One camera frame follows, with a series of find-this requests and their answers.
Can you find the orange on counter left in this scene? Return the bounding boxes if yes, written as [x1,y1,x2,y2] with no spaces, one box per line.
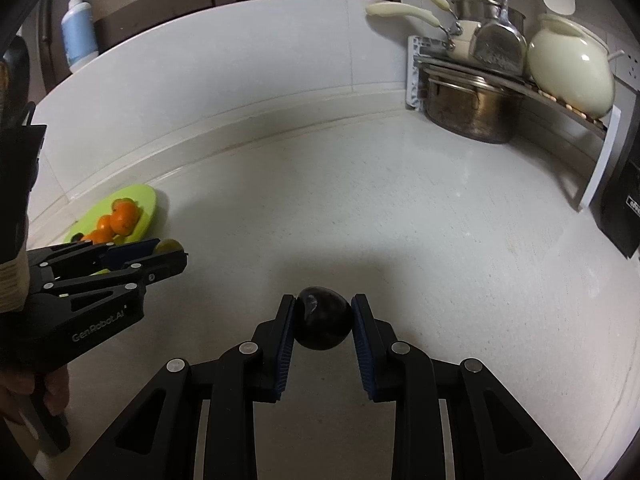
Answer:
[80,229,115,244]

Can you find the green plastic plate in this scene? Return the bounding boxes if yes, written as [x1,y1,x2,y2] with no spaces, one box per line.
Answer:
[64,184,157,245]

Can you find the large orange on plate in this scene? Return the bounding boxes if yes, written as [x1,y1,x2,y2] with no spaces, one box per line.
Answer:
[111,198,139,236]

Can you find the green lime fruit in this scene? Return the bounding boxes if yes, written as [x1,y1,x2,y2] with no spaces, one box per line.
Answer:
[153,238,183,255]

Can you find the white blue soap bottle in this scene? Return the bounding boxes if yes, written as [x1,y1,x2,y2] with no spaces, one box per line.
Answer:
[61,0,99,74]

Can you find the cream pan handle lower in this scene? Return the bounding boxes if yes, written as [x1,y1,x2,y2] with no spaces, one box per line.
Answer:
[366,2,442,28]

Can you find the small orange on plate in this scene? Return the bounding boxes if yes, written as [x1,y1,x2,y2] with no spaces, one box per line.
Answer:
[96,214,113,233]

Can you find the white ceramic pot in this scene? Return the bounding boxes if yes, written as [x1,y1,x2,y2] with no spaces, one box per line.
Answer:
[526,13,625,119]

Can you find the metal spatula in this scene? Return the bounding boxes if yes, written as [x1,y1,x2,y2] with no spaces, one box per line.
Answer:
[469,0,527,77]

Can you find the person's left hand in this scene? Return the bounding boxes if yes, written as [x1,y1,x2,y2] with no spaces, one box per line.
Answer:
[1,366,70,425]

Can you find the black box on counter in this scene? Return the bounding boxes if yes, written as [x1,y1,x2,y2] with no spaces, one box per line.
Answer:
[599,99,639,259]

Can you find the black plum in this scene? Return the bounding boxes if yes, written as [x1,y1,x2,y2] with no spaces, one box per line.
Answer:
[293,286,352,351]

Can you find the steel cooking pot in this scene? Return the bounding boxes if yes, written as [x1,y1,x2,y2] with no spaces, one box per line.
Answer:
[424,74,524,144]

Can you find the metal corner shelf rack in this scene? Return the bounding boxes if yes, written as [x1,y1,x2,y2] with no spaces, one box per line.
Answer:
[406,36,622,209]

